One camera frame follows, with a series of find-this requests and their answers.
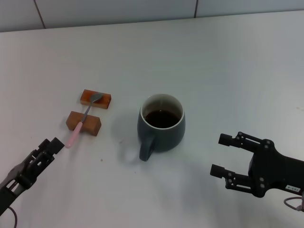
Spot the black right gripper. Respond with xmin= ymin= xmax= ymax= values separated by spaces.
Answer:
xmin=209 ymin=131 xmax=304 ymax=198

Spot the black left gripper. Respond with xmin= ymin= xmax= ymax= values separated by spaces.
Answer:
xmin=0 ymin=137 xmax=65 ymax=206

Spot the pink handled metal spoon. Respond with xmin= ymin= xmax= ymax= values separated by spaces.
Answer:
xmin=66 ymin=93 xmax=104 ymax=150

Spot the dark grey ceramic coffee cup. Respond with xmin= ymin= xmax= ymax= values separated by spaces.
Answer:
xmin=137 ymin=93 xmax=186 ymax=162

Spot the brown arched wooden block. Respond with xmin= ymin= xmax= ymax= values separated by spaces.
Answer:
xmin=66 ymin=111 xmax=102 ymax=137

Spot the flat orange wooden block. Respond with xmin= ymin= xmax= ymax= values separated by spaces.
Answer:
xmin=79 ymin=89 xmax=112 ymax=110

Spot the grey cable with silver plug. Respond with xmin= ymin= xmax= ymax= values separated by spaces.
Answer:
xmin=284 ymin=190 xmax=304 ymax=212
xmin=6 ymin=207 xmax=19 ymax=228

